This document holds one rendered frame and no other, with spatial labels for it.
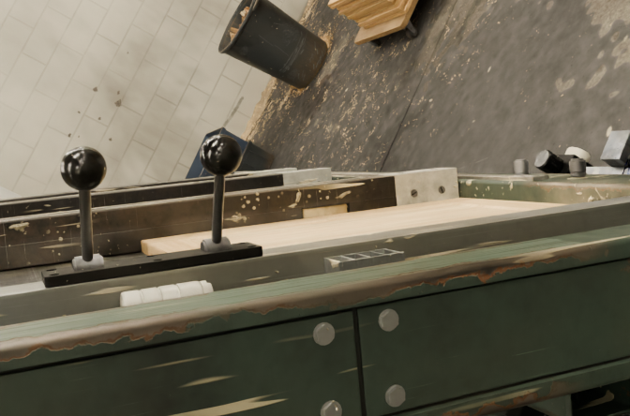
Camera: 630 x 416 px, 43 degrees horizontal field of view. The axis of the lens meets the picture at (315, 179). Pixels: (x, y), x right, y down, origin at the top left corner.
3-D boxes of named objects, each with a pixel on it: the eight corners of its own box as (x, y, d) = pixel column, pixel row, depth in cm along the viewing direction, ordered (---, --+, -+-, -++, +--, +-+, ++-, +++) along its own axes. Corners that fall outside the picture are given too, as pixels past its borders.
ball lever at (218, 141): (239, 266, 77) (248, 144, 70) (201, 273, 75) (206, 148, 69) (228, 244, 80) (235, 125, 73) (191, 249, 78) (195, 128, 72)
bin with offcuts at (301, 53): (342, 29, 559) (263, -21, 537) (311, 94, 550) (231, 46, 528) (314, 41, 607) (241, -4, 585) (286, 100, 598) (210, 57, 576)
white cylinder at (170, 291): (127, 329, 68) (217, 314, 71) (123, 295, 68) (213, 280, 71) (121, 322, 71) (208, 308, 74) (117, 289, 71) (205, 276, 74)
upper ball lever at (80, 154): (112, 286, 72) (110, 157, 66) (69, 292, 71) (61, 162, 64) (106, 261, 75) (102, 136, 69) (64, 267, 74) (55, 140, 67)
